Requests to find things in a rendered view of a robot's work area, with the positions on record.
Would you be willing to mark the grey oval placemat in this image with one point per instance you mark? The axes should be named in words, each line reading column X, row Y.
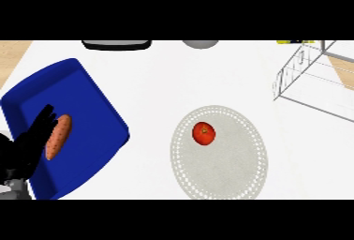
column 221, row 162

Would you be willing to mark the blue tray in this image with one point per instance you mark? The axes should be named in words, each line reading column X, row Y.
column 87, row 125

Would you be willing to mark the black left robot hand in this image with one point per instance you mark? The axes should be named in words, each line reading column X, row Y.
column 28, row 146

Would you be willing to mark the yellow and dark object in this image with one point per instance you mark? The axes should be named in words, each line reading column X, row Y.
column 295, row 41

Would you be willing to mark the orange sweet potato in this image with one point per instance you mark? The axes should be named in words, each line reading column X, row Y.
column 59, row 136

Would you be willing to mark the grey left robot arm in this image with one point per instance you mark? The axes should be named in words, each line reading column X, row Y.
column 10, row 189

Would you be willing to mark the red round fruit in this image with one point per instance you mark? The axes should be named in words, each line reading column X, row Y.
column 203, row 133

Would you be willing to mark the grey round object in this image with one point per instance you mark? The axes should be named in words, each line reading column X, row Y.
column 199, row 43

